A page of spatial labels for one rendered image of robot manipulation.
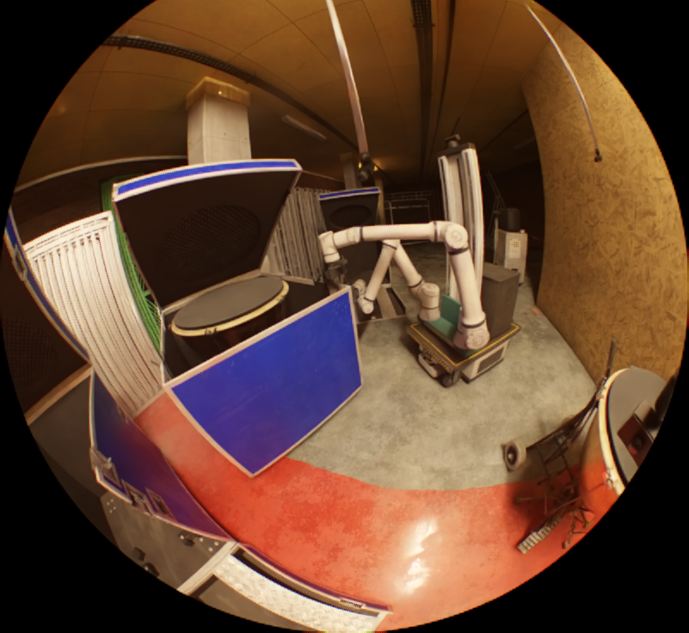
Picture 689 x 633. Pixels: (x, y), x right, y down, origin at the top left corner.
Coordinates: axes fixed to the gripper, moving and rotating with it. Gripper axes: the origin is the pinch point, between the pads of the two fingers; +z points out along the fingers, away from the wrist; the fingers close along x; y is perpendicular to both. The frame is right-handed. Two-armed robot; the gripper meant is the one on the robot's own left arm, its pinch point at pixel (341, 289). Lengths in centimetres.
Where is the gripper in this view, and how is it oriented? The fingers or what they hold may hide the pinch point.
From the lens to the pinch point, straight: 121.7
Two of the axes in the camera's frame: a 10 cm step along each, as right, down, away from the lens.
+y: -7.1, 0.3, 7.1
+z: 2.7, 9.4, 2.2
